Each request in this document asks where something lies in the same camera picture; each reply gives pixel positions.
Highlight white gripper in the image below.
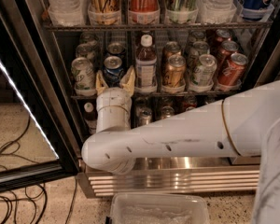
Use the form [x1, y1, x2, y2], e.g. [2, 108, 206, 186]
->
[95, 66, 135, 133]

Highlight blue pepsi can front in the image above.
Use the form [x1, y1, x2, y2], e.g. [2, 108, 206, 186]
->
[103, 56, 124, 87]

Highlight blue pepsi can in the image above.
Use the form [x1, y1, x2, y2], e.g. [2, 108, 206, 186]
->
[106, 42, 126, 60]
[103, 56, 124, 87]

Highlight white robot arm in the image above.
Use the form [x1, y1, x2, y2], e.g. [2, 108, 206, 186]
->
[81, 80, 280, 224]

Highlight blue pepsi can behind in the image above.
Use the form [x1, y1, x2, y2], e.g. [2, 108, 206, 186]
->
[106, 42, 126, 60]

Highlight small tea bottle bottom shelf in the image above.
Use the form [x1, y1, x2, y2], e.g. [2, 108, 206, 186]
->
[83, 103, 97, 134]

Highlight silver can bottom shelf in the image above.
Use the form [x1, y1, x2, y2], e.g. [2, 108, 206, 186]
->
[138, 107, 152, 126]

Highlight bronze can bottom shelf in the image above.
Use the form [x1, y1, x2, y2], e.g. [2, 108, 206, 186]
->
[161, 106, 175, 119]

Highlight gold soda can front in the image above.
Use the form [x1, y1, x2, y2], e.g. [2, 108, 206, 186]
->
[162, 54, 186, 88]

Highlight gold soda can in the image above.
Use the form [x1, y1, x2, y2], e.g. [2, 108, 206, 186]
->
[162, 41, 182, 59]
[162, 54, 186, 88]

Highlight gold soda can behind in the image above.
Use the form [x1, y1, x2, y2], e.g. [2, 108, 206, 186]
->
[162, 41, 182, 59]

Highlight red can bottom shelf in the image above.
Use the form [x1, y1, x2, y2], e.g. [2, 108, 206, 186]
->
[184, 106, 196, 112]

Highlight red can shelf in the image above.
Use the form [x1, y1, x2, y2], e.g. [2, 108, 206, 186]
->
[129, 0, 160, 24]
[184, 106, 196, 112]

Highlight gold can top shelf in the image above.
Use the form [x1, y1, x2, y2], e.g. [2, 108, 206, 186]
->
[88, 0, 121, 25]

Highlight stainless steel fridge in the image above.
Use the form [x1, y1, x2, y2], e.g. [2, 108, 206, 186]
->
[0, 0, 280, 200]

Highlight red can top shelf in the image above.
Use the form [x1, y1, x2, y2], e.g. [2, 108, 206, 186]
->
[129, 0, 160, 24]

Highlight open glass fridge door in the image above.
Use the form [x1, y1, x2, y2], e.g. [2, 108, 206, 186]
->
[0, 4, 78, 193]

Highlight green can top shelf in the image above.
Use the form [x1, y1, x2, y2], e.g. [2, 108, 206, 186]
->
[164, 0, 198, 24]

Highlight red soda can front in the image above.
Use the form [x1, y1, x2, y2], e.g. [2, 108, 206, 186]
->
[217, 53, 248, 86]

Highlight red soda can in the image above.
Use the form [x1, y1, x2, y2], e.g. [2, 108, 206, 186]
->
[217, 53, 248, 86]
[208, 29, 232, 46]
[217, 40, 239, 65]

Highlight red soda can back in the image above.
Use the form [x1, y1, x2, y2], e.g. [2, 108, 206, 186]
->
[208, 29, 232, 46]

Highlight red soda can middle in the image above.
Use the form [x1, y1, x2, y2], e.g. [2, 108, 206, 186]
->
[217, 40, 239, 65]

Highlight tea bottle white cap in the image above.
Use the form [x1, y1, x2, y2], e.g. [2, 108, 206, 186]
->
[135, 35, 157, 89]

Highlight clear water bottle top left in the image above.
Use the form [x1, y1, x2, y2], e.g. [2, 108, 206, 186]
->
[48, 0, 88, 27]

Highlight clear water bottle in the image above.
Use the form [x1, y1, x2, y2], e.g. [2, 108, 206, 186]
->
[48, 0, 88, 27]
[196, 0, 236, 24]

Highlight clear plastic bin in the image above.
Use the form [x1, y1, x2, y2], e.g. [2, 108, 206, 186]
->
[105, 192, 210, 224]

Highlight clear water bottle top right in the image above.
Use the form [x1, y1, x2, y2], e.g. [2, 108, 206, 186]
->
[196, 0, 236, 24]

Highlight black cables on floor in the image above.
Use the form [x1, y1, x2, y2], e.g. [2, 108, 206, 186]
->
[0, 114, 78, 224]

